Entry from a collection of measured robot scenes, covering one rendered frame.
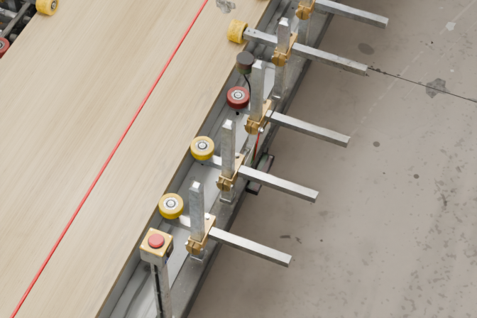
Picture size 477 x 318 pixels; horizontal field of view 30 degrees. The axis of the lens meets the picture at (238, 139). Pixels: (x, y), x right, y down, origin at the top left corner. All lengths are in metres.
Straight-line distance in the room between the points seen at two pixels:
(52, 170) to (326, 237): 1.38
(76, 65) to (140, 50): 0.24
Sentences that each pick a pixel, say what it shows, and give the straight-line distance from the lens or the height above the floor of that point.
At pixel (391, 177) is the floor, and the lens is 4.09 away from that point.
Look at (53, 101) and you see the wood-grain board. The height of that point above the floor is 0.90.
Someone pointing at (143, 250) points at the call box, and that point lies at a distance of 2.44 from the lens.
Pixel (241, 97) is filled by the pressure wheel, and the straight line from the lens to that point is 3.13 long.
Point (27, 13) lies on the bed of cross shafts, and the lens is 3.61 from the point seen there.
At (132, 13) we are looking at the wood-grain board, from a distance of 3.42.
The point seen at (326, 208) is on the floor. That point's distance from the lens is 3.96.
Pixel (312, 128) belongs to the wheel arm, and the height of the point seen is 0.86.
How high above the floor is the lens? 3.34
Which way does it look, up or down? 54 degrees down
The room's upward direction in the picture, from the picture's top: 2 degrees clockwise
